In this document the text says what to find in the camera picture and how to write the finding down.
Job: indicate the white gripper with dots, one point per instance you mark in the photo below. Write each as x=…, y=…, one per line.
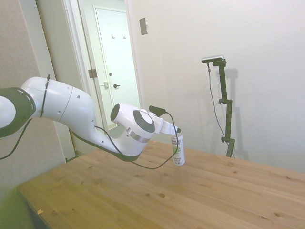
x=166, y=127

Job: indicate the white bottle with green cap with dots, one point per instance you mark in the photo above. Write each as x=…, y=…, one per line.
x=178, y=150

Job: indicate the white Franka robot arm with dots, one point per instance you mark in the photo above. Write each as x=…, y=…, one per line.
x=71, y=105

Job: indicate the metal door latch plate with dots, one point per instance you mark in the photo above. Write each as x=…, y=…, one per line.
x=106, y=84

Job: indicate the white closed door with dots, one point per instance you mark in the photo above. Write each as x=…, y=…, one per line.
x=119, y=59

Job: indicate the metal door hinge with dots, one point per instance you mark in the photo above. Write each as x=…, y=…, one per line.
x=92, y=73

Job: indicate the beige open door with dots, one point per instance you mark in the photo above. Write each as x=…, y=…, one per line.
x=57, y=43

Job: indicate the blurred yellow-green object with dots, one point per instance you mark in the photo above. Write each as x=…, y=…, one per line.
x=12, y=212

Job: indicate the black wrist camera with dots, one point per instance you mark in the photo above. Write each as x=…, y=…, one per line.
x=157, y=110

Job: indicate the black camera stand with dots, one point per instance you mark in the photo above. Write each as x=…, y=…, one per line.
x=226, y=95

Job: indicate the grey camera on stand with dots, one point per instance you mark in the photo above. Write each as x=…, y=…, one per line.
x=212, y=59

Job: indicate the grey wall plate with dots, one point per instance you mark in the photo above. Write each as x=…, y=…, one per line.
x=143, y=26

